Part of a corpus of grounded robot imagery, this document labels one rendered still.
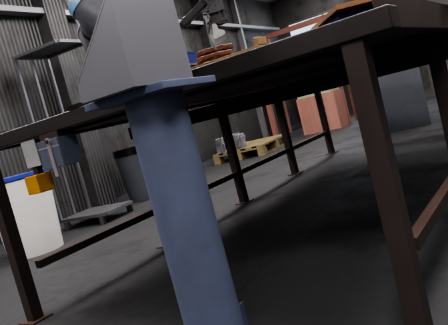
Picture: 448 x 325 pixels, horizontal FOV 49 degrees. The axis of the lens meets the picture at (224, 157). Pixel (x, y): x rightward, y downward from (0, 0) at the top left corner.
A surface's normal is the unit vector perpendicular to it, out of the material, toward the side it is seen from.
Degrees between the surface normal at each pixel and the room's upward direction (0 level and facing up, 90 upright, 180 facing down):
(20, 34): 90
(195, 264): 90
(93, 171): 90
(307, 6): 90
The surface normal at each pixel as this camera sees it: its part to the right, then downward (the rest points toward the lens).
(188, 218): 0.20, 0.04
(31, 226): 0.45, 0.03
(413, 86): -0.28, 0.15
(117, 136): 0.85, -0.18
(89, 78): -0.50, 0.20
